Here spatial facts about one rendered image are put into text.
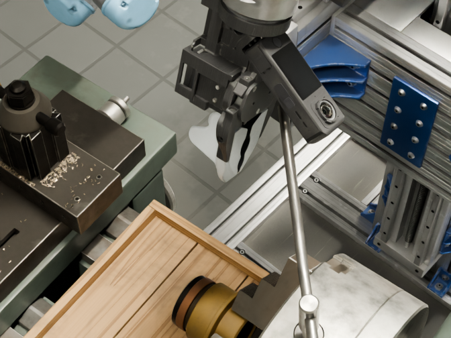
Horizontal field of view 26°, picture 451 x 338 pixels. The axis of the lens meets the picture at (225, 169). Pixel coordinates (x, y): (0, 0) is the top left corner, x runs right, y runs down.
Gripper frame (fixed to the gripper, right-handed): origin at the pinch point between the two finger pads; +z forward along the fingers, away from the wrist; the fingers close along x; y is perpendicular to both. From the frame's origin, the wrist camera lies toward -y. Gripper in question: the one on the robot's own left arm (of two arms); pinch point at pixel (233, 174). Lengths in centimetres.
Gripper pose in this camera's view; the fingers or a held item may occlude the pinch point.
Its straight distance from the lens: 105.0
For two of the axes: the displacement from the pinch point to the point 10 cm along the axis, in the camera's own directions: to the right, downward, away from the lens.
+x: -5.7, 4.3, -7.0
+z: -1.9, 7.6, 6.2
